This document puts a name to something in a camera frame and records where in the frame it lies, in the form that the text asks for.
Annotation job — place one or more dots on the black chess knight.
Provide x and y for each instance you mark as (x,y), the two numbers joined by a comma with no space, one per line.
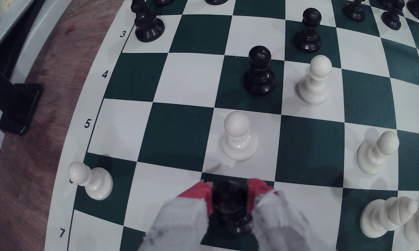
(147,24)

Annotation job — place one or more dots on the black stand foot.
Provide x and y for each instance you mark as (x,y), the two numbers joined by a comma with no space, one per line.
(17,104)

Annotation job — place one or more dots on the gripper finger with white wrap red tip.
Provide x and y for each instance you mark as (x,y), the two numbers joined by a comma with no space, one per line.
(181,223)
(279,223)

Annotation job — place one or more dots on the black chess rook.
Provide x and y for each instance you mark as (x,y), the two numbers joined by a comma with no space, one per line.
(230,204)

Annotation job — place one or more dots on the white chess pawn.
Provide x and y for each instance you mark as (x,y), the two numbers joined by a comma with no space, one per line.
(376,153)
(91,179)
(238,137)
(315,83)

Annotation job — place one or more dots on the black chess pawn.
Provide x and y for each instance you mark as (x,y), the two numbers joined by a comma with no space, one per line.
(355,10)
(308,31)
(418,8)
(260,73)
(392,15)

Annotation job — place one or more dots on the grey tray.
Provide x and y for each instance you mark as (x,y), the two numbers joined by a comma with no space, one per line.
(0,21)

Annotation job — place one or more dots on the black chess piece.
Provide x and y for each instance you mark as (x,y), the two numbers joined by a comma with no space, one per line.
(216,1)
(163,1)

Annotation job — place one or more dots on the green white chessboard mat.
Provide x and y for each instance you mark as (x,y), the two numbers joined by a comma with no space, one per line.
(176,136)

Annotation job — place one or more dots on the white chess bishop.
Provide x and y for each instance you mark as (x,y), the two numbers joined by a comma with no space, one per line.
(387,212)

